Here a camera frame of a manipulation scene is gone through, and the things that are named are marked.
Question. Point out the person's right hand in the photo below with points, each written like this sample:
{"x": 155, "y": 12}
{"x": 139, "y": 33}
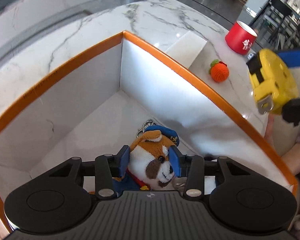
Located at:
{"x": 290, "y": 158}

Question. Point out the black and white plush ball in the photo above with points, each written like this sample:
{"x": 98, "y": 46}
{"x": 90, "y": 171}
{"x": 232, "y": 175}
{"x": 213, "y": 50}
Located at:
{"x": 179, "y": 184}

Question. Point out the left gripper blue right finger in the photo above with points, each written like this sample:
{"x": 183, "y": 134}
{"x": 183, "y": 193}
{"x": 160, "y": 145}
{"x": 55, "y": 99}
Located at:
{"x": 177, "y": 160}

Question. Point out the orange crocheted tangerine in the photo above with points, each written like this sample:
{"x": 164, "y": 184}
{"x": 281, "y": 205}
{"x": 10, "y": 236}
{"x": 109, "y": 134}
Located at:
{"x": 219, "y": 71}

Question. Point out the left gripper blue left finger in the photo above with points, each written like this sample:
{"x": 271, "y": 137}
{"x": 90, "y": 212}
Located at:
{"x": 123, "y": 159}

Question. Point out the orange white storage box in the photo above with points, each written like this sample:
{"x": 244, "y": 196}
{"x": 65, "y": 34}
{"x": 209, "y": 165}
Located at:
{"x": 60, "y": 139}

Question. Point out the white rectangular box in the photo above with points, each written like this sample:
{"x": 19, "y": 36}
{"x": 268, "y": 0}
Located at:
{"x": 186, "y": 49}

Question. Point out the yellow tape measure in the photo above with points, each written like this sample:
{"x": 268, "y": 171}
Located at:
{"x": 272, "y": 82}

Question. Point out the black bar stool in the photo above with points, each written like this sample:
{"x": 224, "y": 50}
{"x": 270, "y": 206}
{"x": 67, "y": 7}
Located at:
{"x": 271, "y": 23}

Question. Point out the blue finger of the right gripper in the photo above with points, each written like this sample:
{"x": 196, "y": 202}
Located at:
{"x": 290, "y": 57}
{"x": 291, "y": 112}

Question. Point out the brown dog plush toy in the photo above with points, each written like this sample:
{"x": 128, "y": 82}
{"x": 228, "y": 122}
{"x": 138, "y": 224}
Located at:
{"x": 149, "y": 166}

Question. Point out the red mug wooden handle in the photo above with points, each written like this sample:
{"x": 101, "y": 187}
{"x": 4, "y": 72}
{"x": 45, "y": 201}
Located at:
{"x": 240, "y": 38}

